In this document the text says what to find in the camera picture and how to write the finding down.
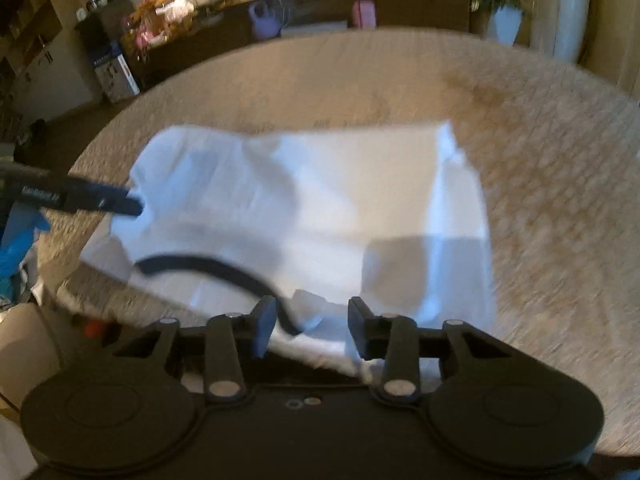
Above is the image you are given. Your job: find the white tote bag orange dragonfly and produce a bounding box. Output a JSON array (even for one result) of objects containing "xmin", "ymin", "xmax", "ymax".
[{"xmin": 0, "ymin": 302, "xmax": 121, "ymax": 411}]

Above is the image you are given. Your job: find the white printed t-shirt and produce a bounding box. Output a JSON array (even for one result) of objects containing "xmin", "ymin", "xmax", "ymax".
[{"xmin": 80, "ymin": 120, "xmax": 498, "ymax": 377}]

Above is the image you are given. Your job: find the black water dispenser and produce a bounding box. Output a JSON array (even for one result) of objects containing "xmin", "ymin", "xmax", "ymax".
[{"xmin": 74, "ymin": 0, "xmax": 126, "ymax": 61}]

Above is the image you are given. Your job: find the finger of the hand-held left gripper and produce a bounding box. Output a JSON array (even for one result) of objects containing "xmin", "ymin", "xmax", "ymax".
[{"xmin": 62, "ymin": 174, "xmax": 147, "ymax": 218}]

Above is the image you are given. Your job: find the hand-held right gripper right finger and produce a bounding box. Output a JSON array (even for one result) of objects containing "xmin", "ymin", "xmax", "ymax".
[{"xmin": 347, "ymin": 296, "xmax": 513, "ymax": 405}]

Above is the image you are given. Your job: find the dark wooden tv bench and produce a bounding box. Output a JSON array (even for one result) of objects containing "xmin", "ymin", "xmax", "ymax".
[{"xmin": 125, "ymin": 0, "xmax": 476, "ymax": 92}]

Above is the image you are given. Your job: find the person's left hand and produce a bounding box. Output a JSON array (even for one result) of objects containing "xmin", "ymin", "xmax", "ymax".
[{"xmin": 0, "ymin": 207, "xmax": 52, "ymax": 301}]

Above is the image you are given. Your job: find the pink flower bouquet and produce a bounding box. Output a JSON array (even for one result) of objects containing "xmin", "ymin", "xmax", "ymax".
[{"xmin": 122, "ymin": 0, "xmax": 173, "ymax": 53}]

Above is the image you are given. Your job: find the white plastic bag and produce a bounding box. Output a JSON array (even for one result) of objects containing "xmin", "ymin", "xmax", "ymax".
[{"xmin": 157, "ymin": 0, "xmax": 201, "ymax": 23}]

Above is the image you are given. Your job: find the white wall cabinet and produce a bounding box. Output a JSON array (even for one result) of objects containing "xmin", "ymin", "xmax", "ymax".
[{"xmin": 0, "ymin": 0, "xmax": 98, "ymax": 133}]

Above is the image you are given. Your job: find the blue and white box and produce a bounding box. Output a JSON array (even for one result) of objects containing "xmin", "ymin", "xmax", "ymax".
[{"xmin": 92, "ymin": 42, "xmax": 142, "ymax": 104}]

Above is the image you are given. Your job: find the golden lace tablecloth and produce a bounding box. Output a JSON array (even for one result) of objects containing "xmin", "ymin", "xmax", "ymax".
[{"xmin": 35, "ymin": 27, "xmax": 640, "ymax": 457}]

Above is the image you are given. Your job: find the plant in white pot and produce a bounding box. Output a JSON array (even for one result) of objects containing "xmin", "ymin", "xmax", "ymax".
[{"xmin": 462, "ymin": 0, "xmax": 537, "ymax": 47}]

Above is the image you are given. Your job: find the pink container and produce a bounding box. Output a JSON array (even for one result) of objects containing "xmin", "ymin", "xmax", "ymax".
[{"xmin": 351, "ymin": 0, "xmax": 378, "ymax": 29}]

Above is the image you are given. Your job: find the white round column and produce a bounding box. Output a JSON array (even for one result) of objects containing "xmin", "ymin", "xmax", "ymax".
[{"xmin": 530, "ymin": 0, "xmax": 594, "ymax": 64}]

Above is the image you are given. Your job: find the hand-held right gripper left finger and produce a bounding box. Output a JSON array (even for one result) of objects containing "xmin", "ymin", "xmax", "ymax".
[{"xmin": 112, "ymin": 295, "xmax": 278, "ymax": 403}]

